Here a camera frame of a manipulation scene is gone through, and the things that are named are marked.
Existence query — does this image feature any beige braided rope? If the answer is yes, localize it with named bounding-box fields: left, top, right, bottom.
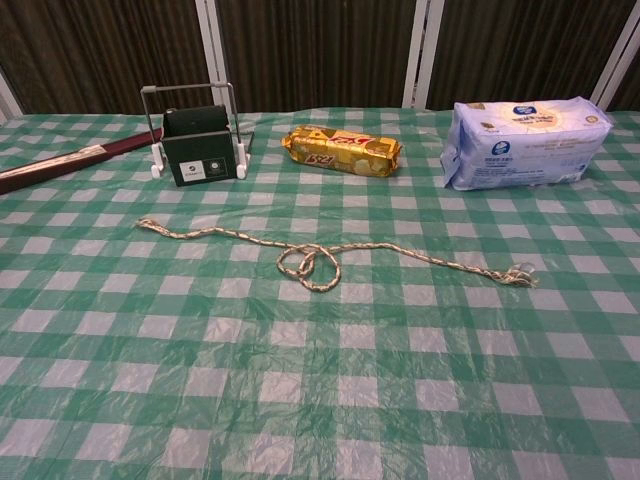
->
left=135, top=217, right=540, bottom=294

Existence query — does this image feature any gold biscuit packet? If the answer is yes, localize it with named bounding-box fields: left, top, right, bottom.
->
left=279, top=124, right=404, bottom=179

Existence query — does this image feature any green white checked tablecloth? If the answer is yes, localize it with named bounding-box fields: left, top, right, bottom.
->
left=0, top=107, right=640, bottom=480

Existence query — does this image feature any black open cardboard box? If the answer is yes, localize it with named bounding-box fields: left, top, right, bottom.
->
left=160, top=103, right=237, bottom=188

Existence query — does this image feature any pale blue tissue pack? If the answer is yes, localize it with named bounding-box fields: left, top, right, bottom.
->
left=439, top=94, right=614, bottom=191

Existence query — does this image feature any long dark red box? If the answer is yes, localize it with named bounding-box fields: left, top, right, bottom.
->
left=0, top=127, right=166, bottom=196

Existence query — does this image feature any wire stand with white feet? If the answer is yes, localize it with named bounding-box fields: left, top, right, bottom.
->
left=140, top=82, right=250, bottom=180

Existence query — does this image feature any white frame post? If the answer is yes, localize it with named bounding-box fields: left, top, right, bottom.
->
left=0, top=64, right=24, bottom=124
left=194, top=0, right=240, bottom=114
left=592, top=0, right=640, bottom=114
left=401, top=0, right=445, bottom=109

